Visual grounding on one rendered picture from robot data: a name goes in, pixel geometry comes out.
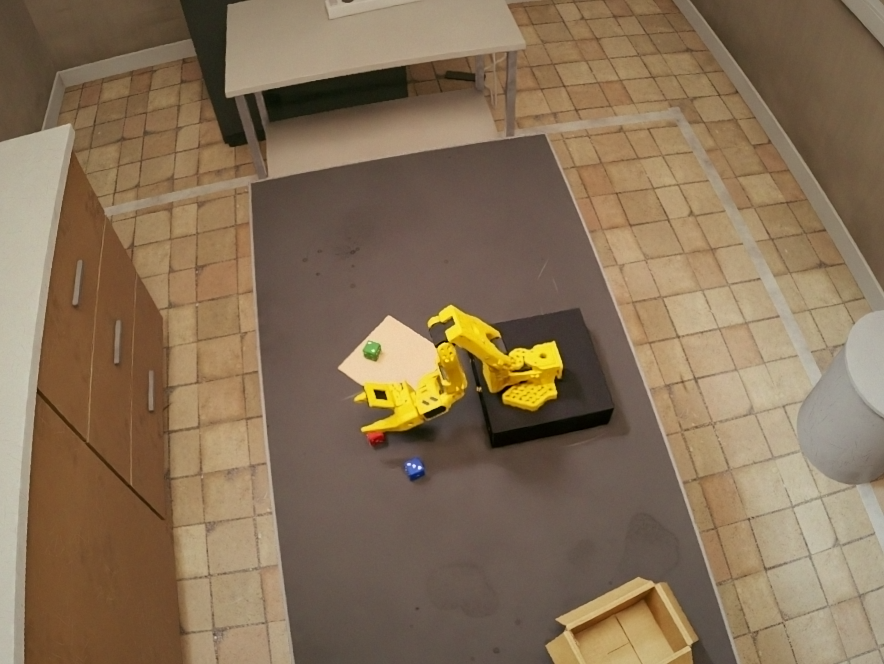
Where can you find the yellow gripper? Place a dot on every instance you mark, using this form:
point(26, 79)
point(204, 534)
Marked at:
point(401, 398)

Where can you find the blue die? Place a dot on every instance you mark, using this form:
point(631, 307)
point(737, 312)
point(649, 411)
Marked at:
point(414, 468)

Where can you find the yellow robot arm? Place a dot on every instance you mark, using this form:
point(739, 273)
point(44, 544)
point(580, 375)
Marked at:
point(453, 327)

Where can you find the beige flat mat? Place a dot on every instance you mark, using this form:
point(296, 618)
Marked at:
point(406, 356)

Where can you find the green die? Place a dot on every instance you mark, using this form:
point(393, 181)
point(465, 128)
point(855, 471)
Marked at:
point(372, 350)

